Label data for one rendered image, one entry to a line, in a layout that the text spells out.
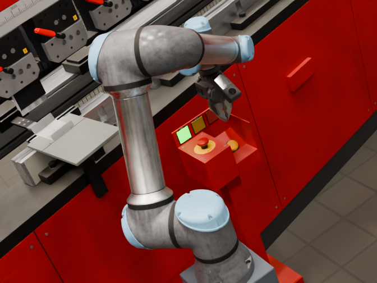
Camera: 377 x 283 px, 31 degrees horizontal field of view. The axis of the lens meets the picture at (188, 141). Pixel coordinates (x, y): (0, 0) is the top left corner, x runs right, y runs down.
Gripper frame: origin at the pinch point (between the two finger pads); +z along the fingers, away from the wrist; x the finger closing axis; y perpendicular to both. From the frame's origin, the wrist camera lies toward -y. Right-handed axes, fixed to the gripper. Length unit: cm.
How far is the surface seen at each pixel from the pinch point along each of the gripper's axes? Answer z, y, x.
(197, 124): 3.1, 10.0, 5.7
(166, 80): -4.0, 31.5, 0.8
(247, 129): 5.9, -3.0, -4.4
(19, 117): -13, 46, 50
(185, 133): 3.6, 10.0, 10.7
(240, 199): 30.5, -2.5, 5.0
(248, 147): 13.0, -2.7, -3.5
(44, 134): -14, 27, 49
